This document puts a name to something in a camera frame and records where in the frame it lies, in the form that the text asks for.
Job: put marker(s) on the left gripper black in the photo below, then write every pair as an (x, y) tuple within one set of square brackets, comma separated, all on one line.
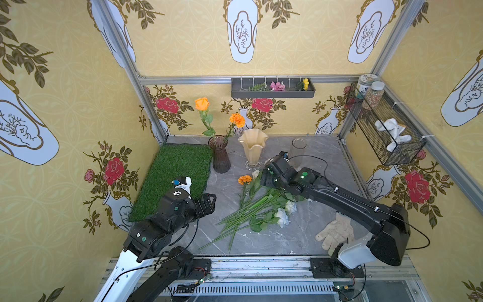
[(205, 202)]

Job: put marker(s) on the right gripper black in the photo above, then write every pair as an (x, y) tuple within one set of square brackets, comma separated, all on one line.
[(272, 175)]

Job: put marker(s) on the orange carnation flower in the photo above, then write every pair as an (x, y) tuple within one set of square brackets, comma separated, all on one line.
[(243, 180)]

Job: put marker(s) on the orange marigold flower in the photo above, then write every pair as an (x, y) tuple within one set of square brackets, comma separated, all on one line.
[(236, 121)]

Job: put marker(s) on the orange rose flower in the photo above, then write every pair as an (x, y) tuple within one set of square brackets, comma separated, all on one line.
[(202, 105)]

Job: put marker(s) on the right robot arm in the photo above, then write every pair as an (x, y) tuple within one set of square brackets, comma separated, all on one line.
[(388, 226)]

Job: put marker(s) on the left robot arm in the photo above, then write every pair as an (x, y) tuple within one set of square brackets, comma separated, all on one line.
[(145, 242)]

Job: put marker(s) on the clear glass vase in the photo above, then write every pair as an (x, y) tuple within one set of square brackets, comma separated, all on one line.
[(297, 151)]

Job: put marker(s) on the cream fluted glass vase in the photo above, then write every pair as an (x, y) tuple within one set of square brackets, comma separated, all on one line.
[(253, 142)]

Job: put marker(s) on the white rose near stems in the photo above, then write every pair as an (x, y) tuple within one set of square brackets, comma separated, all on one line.
[(282, 218)]

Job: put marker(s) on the green artificial grass mat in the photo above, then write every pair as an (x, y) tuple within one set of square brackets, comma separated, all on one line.
[(172, 161)]

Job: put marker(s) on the purple ribbed glass vase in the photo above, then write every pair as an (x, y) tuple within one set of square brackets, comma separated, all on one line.
[(221, 161)]

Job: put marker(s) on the beige work glove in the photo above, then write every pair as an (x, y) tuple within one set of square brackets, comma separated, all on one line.
[(337, 232)]

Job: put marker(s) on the pink flower on shelf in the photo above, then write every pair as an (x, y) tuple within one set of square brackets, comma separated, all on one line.
[(277, 86)]

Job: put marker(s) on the yellow flower on shelf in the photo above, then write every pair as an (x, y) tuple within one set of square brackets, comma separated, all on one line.
[(305, 83)]

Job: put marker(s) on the white cloth figure in basket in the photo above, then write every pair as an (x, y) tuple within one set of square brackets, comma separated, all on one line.
[(395, 130)]

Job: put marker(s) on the jar with patterned lid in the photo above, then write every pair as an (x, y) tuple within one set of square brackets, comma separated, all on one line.
[(364, 83)]

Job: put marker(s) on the jar with white lid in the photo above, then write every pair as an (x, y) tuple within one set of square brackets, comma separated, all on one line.
[(373, 95)]

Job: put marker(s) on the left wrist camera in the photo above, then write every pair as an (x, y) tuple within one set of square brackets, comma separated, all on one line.
[(183, 182)]

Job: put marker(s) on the grey wall shelf tray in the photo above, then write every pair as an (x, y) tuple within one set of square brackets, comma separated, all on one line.
[(259, 87)]

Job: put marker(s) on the black wire basket shelf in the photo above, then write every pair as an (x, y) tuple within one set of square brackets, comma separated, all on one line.
[(363, 122)]

